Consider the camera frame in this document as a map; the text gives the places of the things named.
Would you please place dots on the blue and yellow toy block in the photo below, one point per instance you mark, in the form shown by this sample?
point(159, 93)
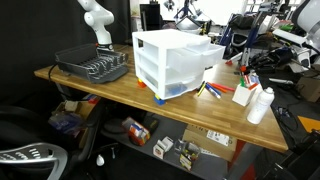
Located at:
point(159, 100)

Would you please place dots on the blue metal stand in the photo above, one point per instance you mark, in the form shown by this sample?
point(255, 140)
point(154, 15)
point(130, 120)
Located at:
point(250, 40)

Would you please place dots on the blue plastic bag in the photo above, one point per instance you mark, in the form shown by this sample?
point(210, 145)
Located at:
point(65, 122)

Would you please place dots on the large flat cardboard box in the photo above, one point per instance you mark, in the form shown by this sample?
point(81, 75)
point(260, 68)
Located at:
point(213, 141)

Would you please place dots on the white and blue marker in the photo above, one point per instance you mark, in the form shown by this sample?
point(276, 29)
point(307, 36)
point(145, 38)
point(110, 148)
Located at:
point(212, 92)

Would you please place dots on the black equipment frame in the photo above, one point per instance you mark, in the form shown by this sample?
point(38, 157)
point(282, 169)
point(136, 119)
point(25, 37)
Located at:
point(296, 160)

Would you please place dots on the black computer monitor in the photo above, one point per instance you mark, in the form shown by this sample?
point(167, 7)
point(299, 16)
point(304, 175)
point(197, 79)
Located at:
point(150, 16)

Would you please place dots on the dark grey dish rack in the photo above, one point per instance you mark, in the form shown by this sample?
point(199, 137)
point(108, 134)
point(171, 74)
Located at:
point(90, 65)

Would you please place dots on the white square pencil holder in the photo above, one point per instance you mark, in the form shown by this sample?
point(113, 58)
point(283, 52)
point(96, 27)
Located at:
point(242, 96)

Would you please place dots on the white plastic drawer unit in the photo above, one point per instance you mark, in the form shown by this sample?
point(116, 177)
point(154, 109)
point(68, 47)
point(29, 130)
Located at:
point(166, 60)

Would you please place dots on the orange floor mat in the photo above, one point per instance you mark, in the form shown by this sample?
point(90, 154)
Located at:
point(310, 123)

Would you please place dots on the red table leg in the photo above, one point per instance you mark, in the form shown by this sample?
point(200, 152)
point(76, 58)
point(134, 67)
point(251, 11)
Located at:
point(245, 166)

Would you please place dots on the small red clamp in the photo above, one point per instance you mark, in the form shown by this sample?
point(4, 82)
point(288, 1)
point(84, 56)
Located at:
point(228, 62)

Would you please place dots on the green marker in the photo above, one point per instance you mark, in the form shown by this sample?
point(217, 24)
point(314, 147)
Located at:
point(242, 82)

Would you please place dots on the tall brown cardboard box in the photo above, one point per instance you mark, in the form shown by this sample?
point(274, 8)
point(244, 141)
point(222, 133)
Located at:
point(310, 88)

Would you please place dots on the white plastic bottle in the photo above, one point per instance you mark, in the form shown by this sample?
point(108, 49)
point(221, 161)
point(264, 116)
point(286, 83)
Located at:
point(260, 106)

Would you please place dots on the black bag under table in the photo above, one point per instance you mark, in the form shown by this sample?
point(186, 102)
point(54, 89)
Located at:
point(151, 124)

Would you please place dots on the red marker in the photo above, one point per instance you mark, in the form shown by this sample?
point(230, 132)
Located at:
point(227, 88)

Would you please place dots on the open cardboard box with clutter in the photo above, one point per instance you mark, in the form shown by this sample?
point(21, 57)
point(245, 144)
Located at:
point(78, 110)

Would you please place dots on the red white orange package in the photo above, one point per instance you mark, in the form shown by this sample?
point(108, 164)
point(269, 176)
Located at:
point(136, 130)

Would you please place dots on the grey angular background device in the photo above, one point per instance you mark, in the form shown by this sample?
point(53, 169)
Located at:
point(193, 25)

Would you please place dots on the small white floor object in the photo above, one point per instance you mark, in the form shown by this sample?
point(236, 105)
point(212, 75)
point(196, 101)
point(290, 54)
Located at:
point(100, 160)

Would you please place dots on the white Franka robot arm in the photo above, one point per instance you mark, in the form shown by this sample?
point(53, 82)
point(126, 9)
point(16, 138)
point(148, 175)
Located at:
point(100, 20)

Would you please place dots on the yellow marker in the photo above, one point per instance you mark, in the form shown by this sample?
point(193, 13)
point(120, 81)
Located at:
point(201, 89)

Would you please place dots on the orange toy block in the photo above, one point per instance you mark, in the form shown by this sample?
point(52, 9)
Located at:
point(141, 83)

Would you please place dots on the small white open box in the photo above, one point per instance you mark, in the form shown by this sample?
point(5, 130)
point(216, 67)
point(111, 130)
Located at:
point(162, 147)

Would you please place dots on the clear container of coloured items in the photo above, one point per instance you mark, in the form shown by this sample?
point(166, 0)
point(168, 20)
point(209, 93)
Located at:
point(188, 154)

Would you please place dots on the black office chair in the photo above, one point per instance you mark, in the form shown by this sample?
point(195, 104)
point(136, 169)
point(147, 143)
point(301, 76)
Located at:
point(30, 156)

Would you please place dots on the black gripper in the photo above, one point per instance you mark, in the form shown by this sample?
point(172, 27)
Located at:
point(281, 56)

